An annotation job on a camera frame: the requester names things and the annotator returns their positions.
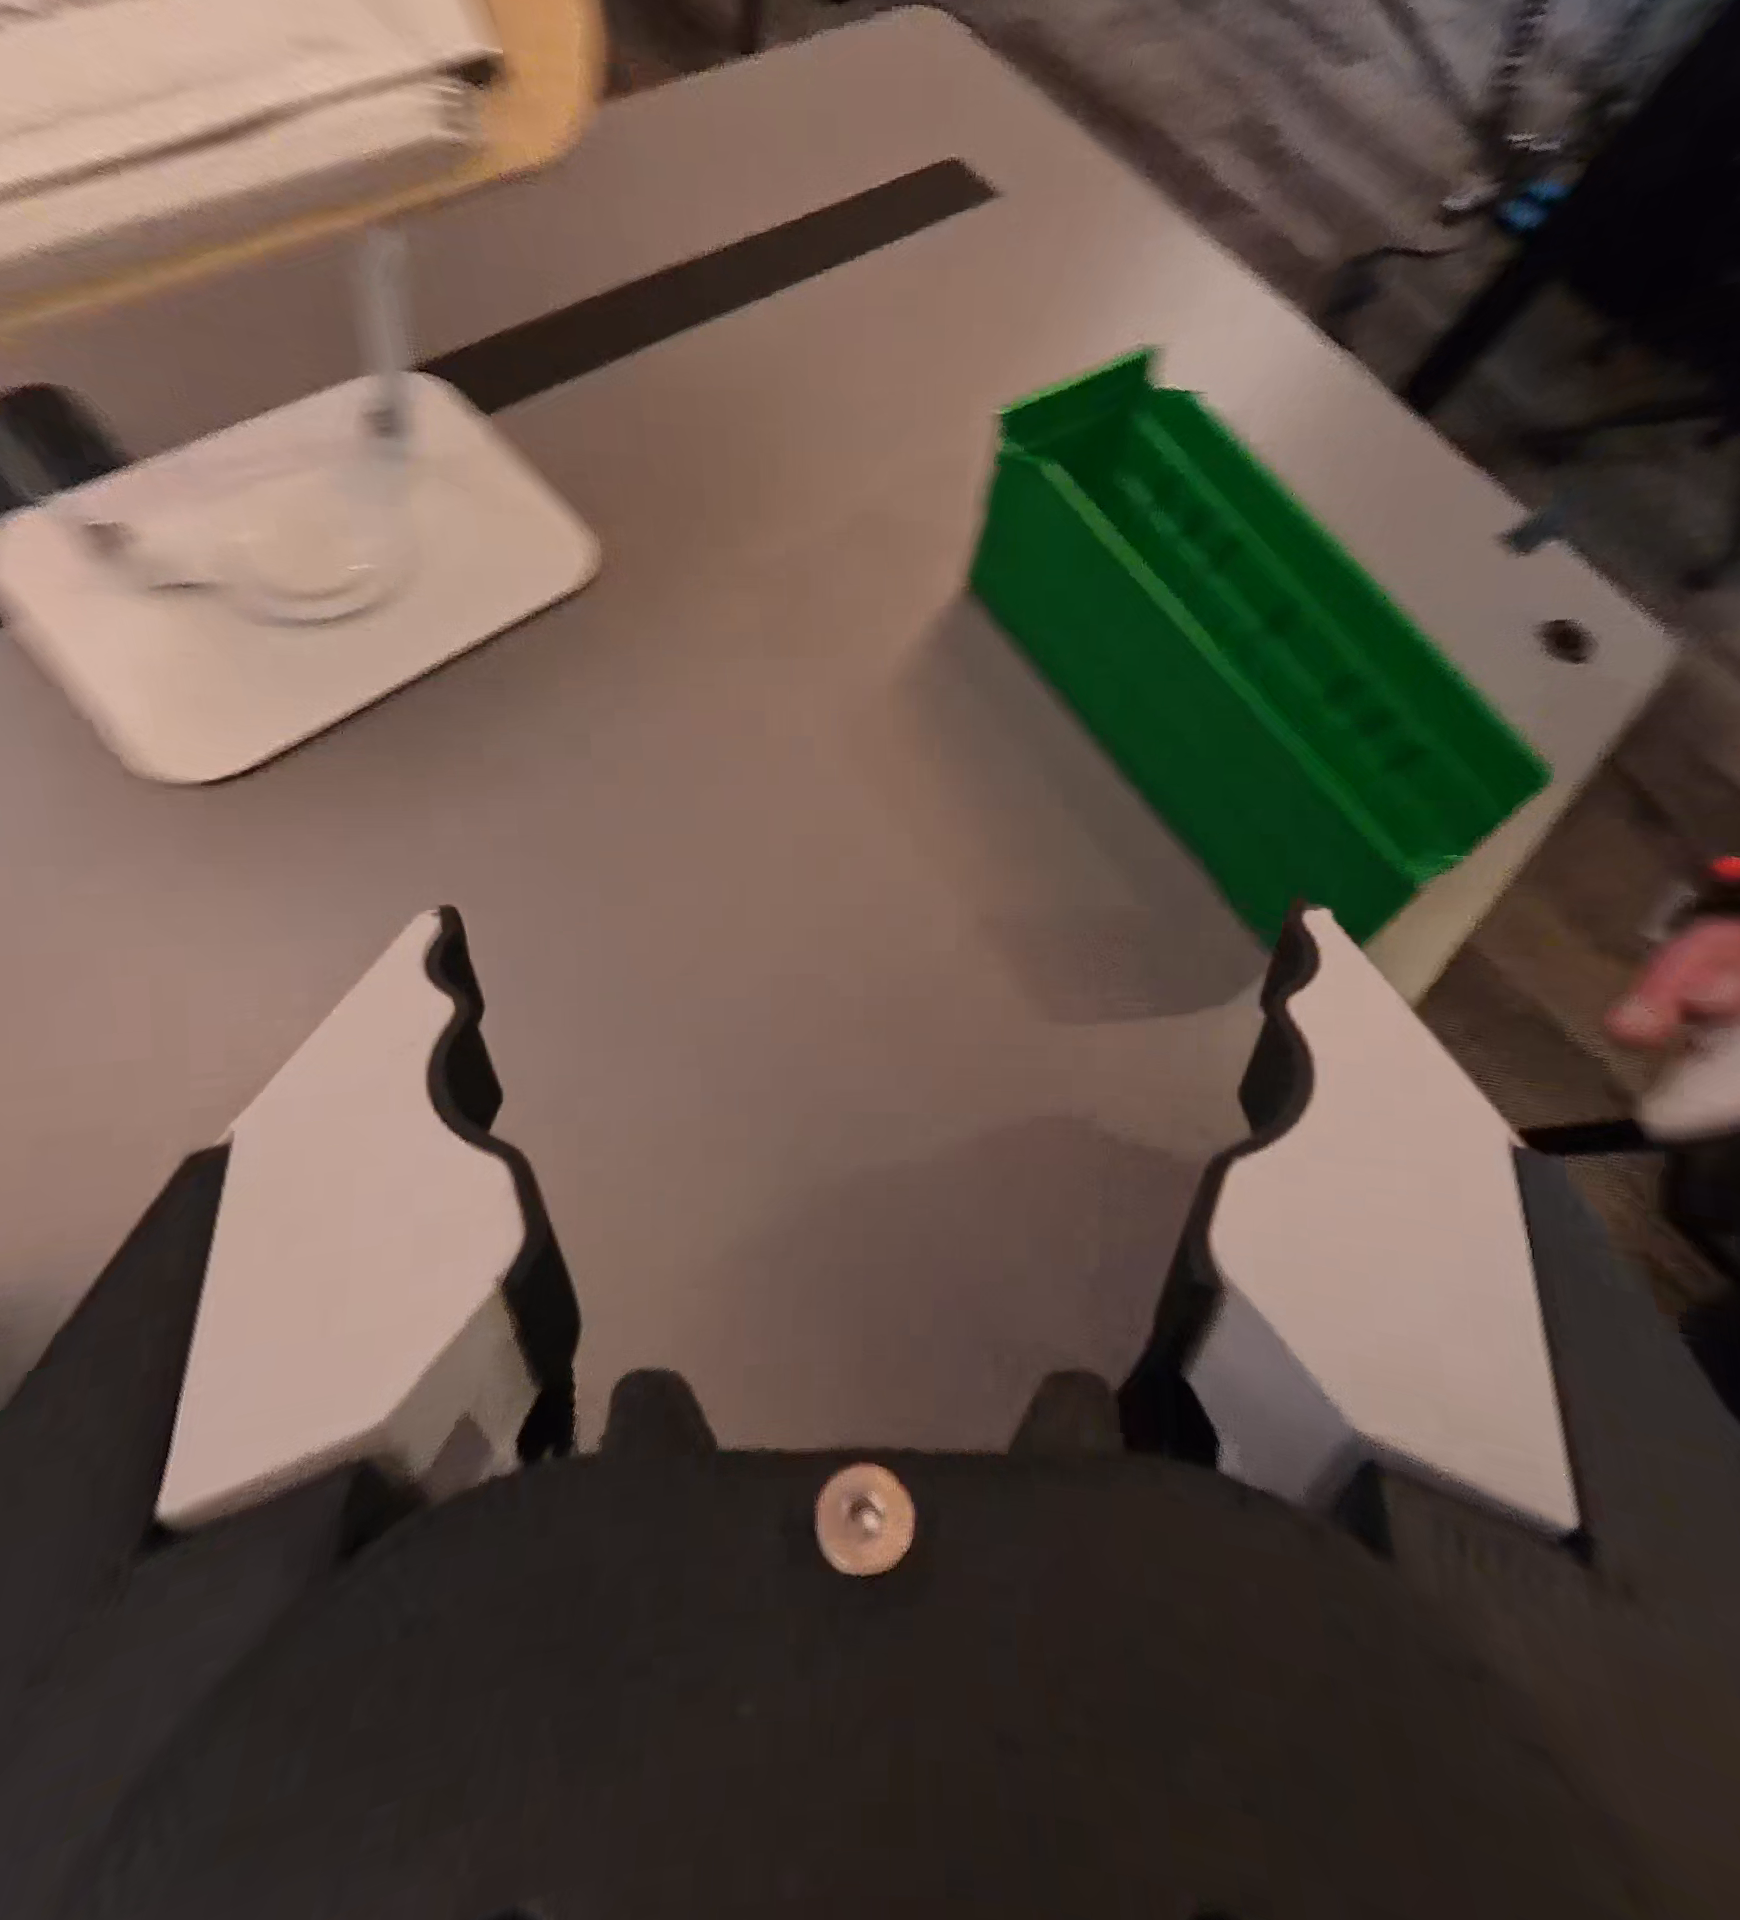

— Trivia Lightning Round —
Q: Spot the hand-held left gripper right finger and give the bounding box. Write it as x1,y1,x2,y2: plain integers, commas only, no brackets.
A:
1123,903,1582,1538

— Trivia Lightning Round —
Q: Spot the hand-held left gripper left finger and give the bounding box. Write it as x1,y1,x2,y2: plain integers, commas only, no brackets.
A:
155,905,580,1531

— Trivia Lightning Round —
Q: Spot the green plastic bin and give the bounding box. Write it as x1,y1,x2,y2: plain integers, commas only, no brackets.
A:
967,348,1554,951

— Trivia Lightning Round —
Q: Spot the person's right hand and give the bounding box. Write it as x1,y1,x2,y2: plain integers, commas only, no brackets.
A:
1607,916,1740,1053

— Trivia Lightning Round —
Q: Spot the black tape strip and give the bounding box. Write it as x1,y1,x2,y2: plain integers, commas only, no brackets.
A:
0,159,1000,663

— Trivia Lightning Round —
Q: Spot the printed instruction sheet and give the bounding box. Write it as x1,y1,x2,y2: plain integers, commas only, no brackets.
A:
0,0,504,214

